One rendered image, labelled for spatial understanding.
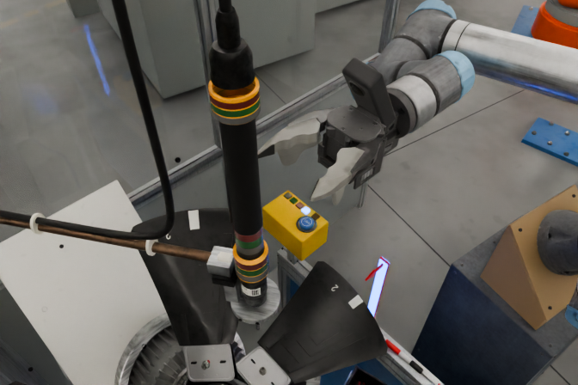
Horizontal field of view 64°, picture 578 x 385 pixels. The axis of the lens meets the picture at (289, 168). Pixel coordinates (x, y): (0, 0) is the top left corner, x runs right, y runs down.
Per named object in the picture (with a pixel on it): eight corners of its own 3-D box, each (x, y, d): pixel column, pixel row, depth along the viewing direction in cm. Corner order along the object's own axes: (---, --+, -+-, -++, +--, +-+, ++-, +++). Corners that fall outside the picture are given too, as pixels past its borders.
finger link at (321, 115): (295, 151, 57) (358, 136, 60) (295, 141, 56) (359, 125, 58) (282, 128, 61) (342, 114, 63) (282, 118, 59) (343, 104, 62)
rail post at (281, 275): (280, 364, 202) (277, 265, 147) (287, 358, 204) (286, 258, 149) (286, 371, 200) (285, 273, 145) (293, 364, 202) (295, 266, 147)
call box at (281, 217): (262, 230, 133) (261, 206, 126) (288, 212, 138) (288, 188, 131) (301, 265, 125) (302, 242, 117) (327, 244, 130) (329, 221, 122)
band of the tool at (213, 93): (205, 124, 40) (200, 96, 38) (221, 94, 43) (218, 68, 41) (253, 131, 39) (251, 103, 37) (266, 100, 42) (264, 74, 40)
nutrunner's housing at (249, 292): (239, 319, 66) (192, 19, 33) (247, 295, 68) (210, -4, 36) (266, 324, 65) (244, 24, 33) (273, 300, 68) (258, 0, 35)
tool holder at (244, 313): (210, 316, 63) (200, 278, 56) (225, 272, 68) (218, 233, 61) (273, 329, 62) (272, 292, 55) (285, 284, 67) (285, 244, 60)
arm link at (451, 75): (436, 94, 77) (483, 94, 70) (395, 122, 72) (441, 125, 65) (427, 48, 74) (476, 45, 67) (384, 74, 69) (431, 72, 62)
